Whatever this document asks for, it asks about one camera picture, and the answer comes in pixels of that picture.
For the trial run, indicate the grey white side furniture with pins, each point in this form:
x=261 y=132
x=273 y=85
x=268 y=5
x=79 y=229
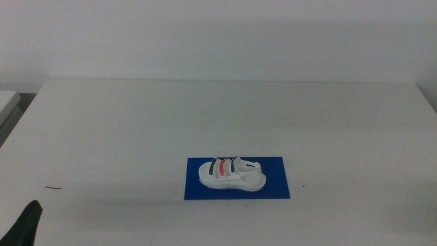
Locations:
x=7 y=102

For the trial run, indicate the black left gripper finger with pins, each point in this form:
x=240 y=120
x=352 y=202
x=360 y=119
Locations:
x=24 y=227

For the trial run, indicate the small dark thread scrap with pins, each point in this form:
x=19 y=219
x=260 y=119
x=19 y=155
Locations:
x=53 y=188

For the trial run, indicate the blue rectangular mat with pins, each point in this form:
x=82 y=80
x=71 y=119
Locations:
x=277 y=191

